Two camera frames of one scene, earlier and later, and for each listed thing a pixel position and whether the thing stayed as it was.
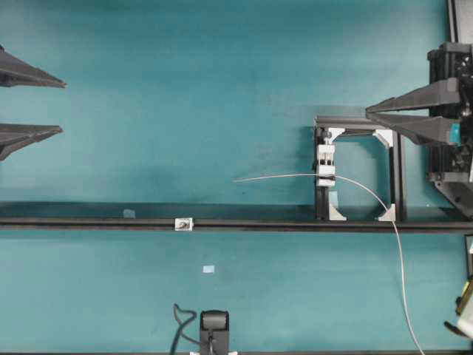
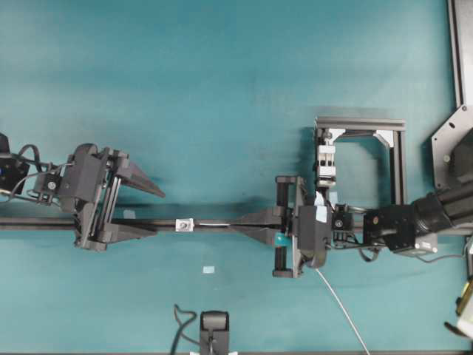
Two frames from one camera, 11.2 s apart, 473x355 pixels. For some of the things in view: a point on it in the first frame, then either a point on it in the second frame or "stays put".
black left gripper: (16, 72) -> (92, 179)
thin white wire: (389, 215) -> (342, 310)
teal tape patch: (128, 214) stays put
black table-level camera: (214, 326) stays put
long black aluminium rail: (85, 223) stays put
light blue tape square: (208, 269) stays put
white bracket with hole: (185, 224) stays put
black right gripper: (450, 166) -> (306, 235)
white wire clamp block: (326, 166) stays put
